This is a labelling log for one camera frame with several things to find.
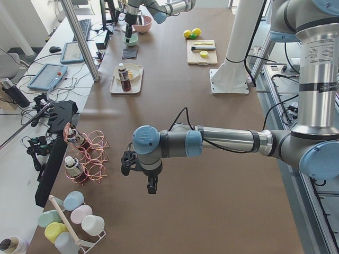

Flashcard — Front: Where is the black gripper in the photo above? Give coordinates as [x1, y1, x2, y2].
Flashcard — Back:
[125, 13, 137, 43]
[142, 166, 163, 195]

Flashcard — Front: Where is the dark tea bottle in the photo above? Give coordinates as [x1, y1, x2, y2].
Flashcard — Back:
[118, 63, 131, 92]

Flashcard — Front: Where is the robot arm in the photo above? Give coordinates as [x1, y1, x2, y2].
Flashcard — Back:
[125, 0, 196, 42]
[121, 1, 338, 194]

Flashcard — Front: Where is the white serving tray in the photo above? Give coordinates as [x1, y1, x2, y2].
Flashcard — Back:
[109, 65, 144, 95]

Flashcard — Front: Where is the tea bottle in rack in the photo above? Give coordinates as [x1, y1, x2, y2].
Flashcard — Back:
[65, 156, 87, 184]
[64, 128, 90, 154]

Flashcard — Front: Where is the mint green bowl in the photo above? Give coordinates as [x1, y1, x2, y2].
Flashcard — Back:
[122, 34, 138, 47]

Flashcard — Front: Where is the pink ice bowl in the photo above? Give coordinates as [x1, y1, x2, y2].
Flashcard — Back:
[132, 15, 153, 33]

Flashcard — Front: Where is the white round plate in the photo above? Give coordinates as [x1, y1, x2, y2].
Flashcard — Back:
[113, 63, 140, 82]

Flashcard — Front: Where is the black keyboard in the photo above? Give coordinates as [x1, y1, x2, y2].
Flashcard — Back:
[78, 19, 91, 41]

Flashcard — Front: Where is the yellow lemon outer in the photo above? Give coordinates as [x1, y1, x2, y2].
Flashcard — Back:
[183, 30, 192, 39]

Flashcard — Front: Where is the teach pendant tablet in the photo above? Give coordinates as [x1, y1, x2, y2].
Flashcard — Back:
[27, 64, 68, 92]
[60, 42, 84, 65]

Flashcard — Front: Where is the green lime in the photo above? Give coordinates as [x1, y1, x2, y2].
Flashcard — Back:
[189, 33, 198, 40]

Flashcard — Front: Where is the steel muddler stick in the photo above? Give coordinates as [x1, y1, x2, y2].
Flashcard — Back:
[191, 46, 216, 51]

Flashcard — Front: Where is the yellow lemon near board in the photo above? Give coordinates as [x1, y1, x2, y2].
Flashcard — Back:
[192, 28, 201, 37]

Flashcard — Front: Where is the yellow plastic knife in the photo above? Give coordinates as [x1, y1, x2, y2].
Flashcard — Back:
[193, 40, 213, 45]

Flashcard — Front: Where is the bamboo cutting board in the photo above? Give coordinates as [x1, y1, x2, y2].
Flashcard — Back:
[186, 40, 218, 65]

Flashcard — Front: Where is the black computer mouse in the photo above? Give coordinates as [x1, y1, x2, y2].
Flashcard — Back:
[49, 46, 61, 53]

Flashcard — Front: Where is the half lemon slice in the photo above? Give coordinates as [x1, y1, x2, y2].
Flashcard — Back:
[200, 50, 208, 58]

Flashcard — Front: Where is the pastel cup rack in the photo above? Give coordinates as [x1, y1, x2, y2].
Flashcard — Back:
[38, 191, 106, 253]

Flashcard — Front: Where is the reacher grabber tool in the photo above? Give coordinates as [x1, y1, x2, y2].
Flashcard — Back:
[0, 102, 56, 150]

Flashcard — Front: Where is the black thermos bottle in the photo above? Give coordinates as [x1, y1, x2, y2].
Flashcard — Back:
[1, 78, 30, 107]

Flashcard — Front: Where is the braided ring bread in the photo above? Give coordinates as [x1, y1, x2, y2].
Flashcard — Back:
[127, 70, 133, 79]

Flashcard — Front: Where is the aluminium frame post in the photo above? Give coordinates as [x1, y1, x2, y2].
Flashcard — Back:
[60, 0, 100, 82]

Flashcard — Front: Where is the copper wire bottle rack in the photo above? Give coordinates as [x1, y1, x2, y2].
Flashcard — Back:
[63, 123, 110, 185]

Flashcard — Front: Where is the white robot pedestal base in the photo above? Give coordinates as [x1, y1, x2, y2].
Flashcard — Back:
[210, 0, 266, 94]

